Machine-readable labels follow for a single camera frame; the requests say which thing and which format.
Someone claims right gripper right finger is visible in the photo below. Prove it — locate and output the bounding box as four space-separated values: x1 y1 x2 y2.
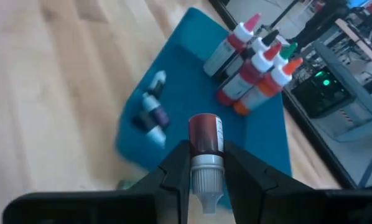
223 140 372 224

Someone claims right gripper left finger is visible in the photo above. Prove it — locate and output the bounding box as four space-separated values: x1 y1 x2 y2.
1 139 192 224

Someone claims small white-capped dropper bottle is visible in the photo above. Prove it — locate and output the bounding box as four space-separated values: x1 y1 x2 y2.
131 110 168 149
146 70 168 100

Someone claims small dark red dropper bottle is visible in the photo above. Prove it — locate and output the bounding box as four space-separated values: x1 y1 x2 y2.
187 113 225 215

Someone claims small purple dropper bottle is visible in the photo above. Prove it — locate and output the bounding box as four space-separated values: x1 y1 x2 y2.
141 92 171 128

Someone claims tall orange-capped coloring bottle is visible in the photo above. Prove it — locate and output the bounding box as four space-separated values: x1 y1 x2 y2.
233 57 304 116

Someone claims tall red-capped coloring bottle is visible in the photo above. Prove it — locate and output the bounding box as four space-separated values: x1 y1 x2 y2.
216 42 283 107

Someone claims tall green-capped coloring bottle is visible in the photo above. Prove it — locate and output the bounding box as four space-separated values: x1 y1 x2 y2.
272 42 299 68

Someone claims tall black-capped coloring bottle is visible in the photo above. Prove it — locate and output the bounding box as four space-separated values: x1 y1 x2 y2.
218 29 281 82

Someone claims tall pink-capped coloring bottle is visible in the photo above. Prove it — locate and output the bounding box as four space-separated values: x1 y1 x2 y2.
203 12 262 78

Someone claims black computer green light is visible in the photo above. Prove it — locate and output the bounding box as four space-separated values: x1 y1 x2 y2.
290 67 355 119

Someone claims teal plastic bin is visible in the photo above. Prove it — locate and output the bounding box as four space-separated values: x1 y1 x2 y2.
114 6 293 209

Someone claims black office chair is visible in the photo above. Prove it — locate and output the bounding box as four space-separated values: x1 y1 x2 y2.
293 0 350 52

